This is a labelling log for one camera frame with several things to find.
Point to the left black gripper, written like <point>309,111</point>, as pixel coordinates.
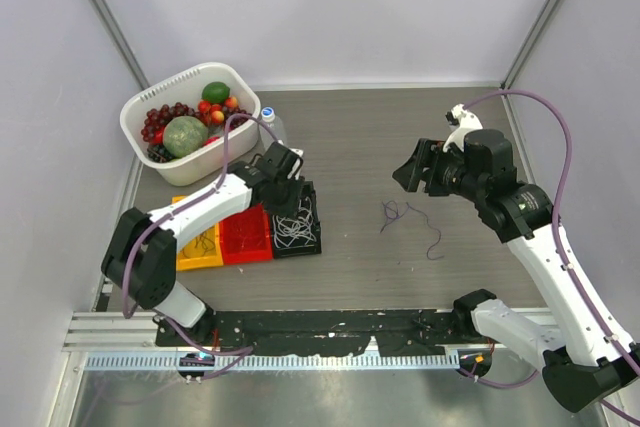
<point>292,207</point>

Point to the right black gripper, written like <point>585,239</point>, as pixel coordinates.
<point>427,153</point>

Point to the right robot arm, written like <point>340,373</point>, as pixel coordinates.
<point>590,356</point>

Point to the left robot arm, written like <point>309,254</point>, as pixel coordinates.
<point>142,254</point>

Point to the black plastic bin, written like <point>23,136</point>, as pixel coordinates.
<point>298,236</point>

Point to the red plastic bin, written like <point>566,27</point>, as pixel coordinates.
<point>245,237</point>

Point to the clear water bottle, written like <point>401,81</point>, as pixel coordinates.
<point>275,128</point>

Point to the red apple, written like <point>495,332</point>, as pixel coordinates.
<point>211,140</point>

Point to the yellow plastic bin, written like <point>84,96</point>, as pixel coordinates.
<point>202,252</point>

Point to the red cherry cluster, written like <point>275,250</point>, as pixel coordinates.
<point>215,115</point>

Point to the green melon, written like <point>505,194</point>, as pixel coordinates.
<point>184,135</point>

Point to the green lime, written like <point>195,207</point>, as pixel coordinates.
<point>216,92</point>

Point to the white plastic basket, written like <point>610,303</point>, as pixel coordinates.
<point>239,135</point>

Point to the red grape bunch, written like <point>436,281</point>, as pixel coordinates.
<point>157,120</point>

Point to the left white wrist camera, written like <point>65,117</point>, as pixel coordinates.
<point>298,152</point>

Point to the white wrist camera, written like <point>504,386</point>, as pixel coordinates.
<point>298,152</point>
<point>461,122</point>

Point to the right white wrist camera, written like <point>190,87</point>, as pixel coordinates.
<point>461,122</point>

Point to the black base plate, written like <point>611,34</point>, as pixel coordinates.
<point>334,333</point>

